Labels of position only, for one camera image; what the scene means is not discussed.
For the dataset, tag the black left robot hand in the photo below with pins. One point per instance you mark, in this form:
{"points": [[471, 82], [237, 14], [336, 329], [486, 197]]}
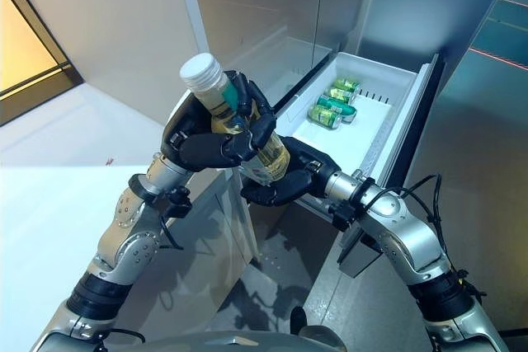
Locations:
{"points": [[206, 152]]}

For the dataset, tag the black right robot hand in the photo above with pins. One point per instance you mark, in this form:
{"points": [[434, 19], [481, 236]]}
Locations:
{"points": [[313, 166]]}

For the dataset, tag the pull-out fridge drawer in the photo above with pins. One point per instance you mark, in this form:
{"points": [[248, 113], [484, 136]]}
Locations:
{"points": [[371, 121]]}

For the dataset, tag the yellow drink bottle white cap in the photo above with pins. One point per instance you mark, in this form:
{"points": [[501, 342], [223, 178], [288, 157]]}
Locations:
{"points": [[200, 69]]}

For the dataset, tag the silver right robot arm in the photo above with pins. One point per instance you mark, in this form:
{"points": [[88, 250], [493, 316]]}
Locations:
{"points": [[404, 228]]}

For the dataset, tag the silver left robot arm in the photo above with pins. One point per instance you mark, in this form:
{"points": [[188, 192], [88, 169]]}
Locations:
{"points": [[132, 245]]}

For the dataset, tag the steel fridge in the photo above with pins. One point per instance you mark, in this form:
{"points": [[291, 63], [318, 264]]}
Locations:
{"points": [[255, 6]]}

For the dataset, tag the green drink can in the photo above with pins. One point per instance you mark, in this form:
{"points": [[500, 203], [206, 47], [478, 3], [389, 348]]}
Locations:
{"points": [[347, 84], [330, 102], [321, 116], [339, 94]]}

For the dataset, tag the white counter cabinet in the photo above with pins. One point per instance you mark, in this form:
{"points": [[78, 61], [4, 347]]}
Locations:
{"points": [[222, 212]]}

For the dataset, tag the grey robot torso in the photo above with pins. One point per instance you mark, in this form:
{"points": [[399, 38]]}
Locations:
{"points": [[231, 344]]}

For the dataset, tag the dark framed window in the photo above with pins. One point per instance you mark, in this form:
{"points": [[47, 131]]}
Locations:
{"points": [[29, 38]]}

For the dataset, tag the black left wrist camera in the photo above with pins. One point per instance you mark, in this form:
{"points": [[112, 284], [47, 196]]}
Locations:
{"points": [[178, 203]]}

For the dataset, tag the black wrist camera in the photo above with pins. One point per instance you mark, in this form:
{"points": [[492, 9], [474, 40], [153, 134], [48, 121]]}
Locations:
{"points": [[344, 216], [178, 203]]}

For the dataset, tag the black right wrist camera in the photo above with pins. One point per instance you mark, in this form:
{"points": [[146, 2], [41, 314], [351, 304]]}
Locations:
{"points": [[344, 216]]}

